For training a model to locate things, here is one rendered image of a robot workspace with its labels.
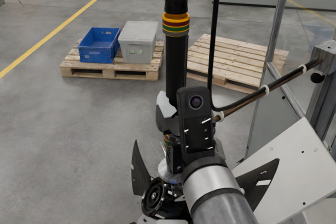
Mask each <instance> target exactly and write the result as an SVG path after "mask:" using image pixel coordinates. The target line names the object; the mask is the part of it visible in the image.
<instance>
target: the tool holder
mask: <svg viewBox="0 0 336 224"><path fill-rule="evenodd" d="M158 174H159V176H160V178H161V179H162V180H163V181H165V182H167V183H170V184H177V183H181V182H182V181H181V176H182V173H179V174H172V173H170V172H168V170H167V162H166V158H165V159H163V160H162V161H161V162H160V163H159V165H158Z"/></svg>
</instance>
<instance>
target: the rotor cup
mask: <svg viewBox="0 0 336 224"><path fill-rule="evenodd" d="M168 191H170V192H172V188H171V183H168V182H165V181H164V180H162V179H161V178H160V176H158V177H156V178H154V179H153V180H152V181H151V182H150V183H149V184H148V186H147V187H146V189H145V191H144V193H143V196H142V200H141V210H142V213H143V214H144V215H145V216H147V217H149V218H151V219H153V220H156V221H158V220H186V221H187V222H188V224H194V223H193V219H192V218H191V215H190V211H189V208H188V205H187V203H182V204H179V205H176V206H174V205H175V204H177V203H178V202H180V201H176V202H175V201H174V200H175V199H177V198H179V197H181V196H183V195H184V193H183V187H182V186H180V185H178V184H175V189H174V193H175V194H176V197H175V196H172V195H171V194H169V193H168ZM154 192H155V193H156V197H155V198H154V199H152V194H153V193H154ZM156 214H157V215H160V216H162V217H164V219H162V218H160V217H158V216H155V215H156Z"/></svg>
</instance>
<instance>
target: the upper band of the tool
mask: <svg viewBox="0 0 336 224"><path fill-rule="evenodd" d="M162 18H163V19H164V20H165V21H167V22H172V23H181V22H185V21H187V20H189V19H190V15H189V14H188V13H184V14H168V13H166V12H165V13H163V14H162ZM163 24H164V23H163ZM164 25H165V24H164ZM187 25H188V24H187ZM187 25H184V26H168V25H165V26H167V27H172V28H180V27H185V26H187ZM163 29H164V28H163ZM188 29H189V28H188ZM188 29H187V30H188ZM164 30H165V31H168V30H166V29H164ZM187 30H184V31H187ZM184 31H168V32H173V33H179V32H184Z"/></svg>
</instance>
